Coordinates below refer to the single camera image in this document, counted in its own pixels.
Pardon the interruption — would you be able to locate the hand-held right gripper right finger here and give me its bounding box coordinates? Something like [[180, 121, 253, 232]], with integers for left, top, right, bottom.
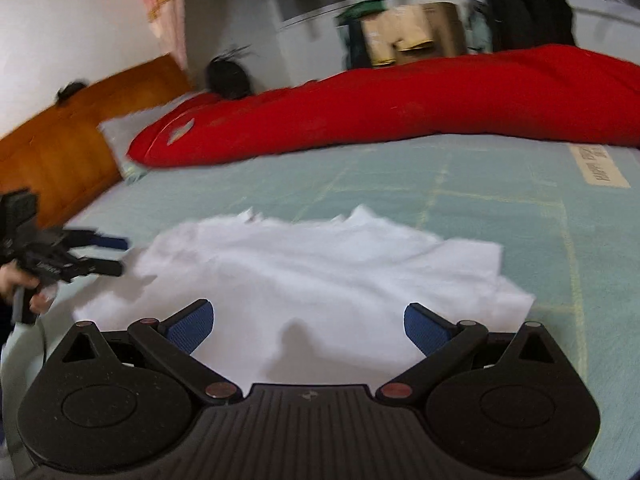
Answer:
[[376, 303, 558, 405]]

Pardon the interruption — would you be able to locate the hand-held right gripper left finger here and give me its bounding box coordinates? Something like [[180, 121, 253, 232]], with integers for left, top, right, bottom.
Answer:
[[61, 299, 244, 404]]

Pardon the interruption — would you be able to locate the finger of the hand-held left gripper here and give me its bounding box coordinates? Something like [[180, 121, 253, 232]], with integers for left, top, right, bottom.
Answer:
[[62, 256, 124, 282], [65, 230, 130, 252]]

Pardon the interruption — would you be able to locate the white printed t-shirt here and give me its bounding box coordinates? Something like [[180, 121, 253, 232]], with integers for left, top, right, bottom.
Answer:
[[72, 204, 536, 396]]

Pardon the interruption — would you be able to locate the person's left hand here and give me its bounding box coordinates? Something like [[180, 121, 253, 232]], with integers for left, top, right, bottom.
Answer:
[[0, 264, 56, 314]]

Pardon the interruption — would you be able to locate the wooden headboard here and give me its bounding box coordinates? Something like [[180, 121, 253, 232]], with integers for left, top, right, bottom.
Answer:
[[0, 54, 193, 228]]

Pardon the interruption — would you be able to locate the grey checked pillow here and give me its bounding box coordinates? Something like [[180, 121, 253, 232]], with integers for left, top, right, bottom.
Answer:
[[97, 92, 201, 183]]

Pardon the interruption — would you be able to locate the light green checked bed sheet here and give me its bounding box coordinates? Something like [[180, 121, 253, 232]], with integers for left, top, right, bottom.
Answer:
[[0, 132, 640, 480]]

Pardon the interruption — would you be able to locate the small black object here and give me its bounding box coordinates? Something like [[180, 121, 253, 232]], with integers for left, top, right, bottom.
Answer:
[[56, 80, 90, 106]]

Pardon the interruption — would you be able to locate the black fan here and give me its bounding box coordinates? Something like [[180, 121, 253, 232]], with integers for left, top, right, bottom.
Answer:
[[206, 47, 253, 101]]

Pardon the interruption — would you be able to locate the red quilt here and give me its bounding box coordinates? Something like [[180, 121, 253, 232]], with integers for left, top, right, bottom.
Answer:
[[127, 44, 640, 168]]

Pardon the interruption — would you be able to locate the pink patterned curtain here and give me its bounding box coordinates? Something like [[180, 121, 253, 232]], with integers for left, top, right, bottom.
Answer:
[[132, 0, 188, 71]]

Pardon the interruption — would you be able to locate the beige hanging cloth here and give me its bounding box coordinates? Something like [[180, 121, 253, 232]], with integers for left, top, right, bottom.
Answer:
[[392, 7, 435, 53], [362, 10, 401, 68]]

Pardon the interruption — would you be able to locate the pale green hanging garment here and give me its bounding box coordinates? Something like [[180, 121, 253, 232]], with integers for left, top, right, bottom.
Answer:
[[467, 7, 493, 53]]

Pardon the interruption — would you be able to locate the cardboard box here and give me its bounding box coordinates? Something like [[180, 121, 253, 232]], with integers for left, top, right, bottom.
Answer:
[[420, 2, 468, 58]]

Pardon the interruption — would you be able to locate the green folding stool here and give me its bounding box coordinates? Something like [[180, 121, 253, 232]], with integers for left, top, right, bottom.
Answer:
[[335, 0, 388, 71]]

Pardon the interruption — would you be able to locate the black hanging jacket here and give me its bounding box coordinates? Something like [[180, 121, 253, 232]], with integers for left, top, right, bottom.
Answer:
[[475, 0, 576, 53]]

